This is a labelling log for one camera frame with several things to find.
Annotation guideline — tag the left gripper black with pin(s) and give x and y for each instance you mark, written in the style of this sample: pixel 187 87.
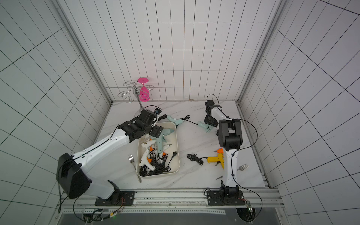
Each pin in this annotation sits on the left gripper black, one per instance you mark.
pixel 157 131

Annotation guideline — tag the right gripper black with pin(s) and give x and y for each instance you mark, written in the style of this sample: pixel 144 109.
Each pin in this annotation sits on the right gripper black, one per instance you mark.
pixel 211 120

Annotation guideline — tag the small mint glue gun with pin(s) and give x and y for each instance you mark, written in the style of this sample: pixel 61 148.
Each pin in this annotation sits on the small mint glue gun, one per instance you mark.
pixel 176 122

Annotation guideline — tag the cream plastic storage box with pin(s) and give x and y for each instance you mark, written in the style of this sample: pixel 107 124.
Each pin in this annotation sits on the cream plastic storage box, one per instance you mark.
pixel 166 164

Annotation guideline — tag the mint green glue gun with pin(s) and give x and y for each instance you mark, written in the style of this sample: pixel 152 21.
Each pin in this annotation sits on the mint green glue gun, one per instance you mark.
pixel 161 138

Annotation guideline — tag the white glue gun orange trigger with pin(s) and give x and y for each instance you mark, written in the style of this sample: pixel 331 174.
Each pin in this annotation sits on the white glue gun orange trigger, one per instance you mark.
pixel 145 162

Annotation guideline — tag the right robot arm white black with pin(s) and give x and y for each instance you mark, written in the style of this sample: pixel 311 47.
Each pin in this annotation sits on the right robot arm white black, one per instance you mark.
pixel 230 140

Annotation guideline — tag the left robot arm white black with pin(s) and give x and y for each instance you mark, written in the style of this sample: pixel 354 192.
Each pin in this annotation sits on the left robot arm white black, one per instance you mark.
pixel 72 170

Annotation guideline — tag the yellow glue gun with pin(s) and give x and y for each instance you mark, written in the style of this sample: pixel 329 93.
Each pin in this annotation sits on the yellow glue gun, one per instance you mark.
pixel 218 159

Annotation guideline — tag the silver fork left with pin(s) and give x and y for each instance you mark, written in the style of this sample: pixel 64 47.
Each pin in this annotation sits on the silver fork left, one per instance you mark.
pixel 132 161

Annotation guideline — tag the silver fork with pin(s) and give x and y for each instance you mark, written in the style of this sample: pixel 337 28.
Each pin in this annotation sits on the silver fork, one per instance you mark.
pixel 132 161
pixel 242 167

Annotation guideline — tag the pink wine glass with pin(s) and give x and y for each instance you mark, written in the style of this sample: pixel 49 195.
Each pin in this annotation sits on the pink wine glass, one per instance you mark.
pixel 144 94

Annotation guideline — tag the chrome cup holder stand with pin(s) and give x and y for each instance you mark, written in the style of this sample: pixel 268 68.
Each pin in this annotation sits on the chrome cup holder stand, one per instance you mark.
pixel 132 94

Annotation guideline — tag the silver fork right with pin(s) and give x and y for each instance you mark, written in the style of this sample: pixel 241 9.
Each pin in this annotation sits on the silver fork right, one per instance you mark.
pixel 242 167

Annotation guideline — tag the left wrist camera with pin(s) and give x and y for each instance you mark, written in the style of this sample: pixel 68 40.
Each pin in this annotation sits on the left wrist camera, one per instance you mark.
pixel 158 111

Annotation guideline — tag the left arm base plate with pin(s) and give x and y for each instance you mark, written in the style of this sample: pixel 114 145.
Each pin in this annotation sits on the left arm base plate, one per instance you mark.
pixel 118 198

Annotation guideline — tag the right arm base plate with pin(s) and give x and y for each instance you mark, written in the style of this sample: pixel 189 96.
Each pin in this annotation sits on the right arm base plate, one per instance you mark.
pixel 215 198

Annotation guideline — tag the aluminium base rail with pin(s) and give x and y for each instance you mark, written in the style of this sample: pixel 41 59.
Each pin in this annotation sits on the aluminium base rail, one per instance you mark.
pixel 173 200

